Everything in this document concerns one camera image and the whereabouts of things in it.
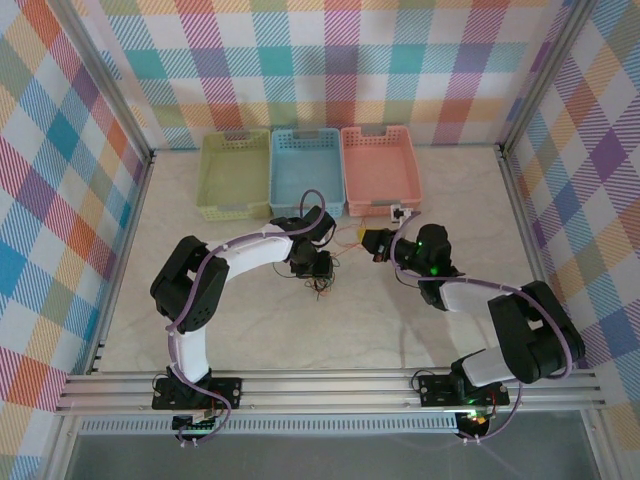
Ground blue plastic basket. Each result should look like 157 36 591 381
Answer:
268 127 347 220

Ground grey slotted cable duct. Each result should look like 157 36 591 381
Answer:
79 417 460 435

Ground aluminium frame post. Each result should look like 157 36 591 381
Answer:
59 0 156 161
499 0 601 156

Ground pink plastic basket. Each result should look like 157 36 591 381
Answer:
340 124 425 217

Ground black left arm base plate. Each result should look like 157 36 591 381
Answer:
152 377 244 412

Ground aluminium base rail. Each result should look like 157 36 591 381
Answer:
54 368 601 417

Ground thin orange cable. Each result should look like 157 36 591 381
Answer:
327 227 364 261

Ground green plastic basket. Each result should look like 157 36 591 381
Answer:
194 128 274 222

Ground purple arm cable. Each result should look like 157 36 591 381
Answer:
389 212 586 444
167 189 329 449

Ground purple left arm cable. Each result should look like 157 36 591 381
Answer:
167 189 329 449

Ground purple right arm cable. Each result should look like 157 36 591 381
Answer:
389 212 586 444

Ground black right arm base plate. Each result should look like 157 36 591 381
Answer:
417 372 511 407

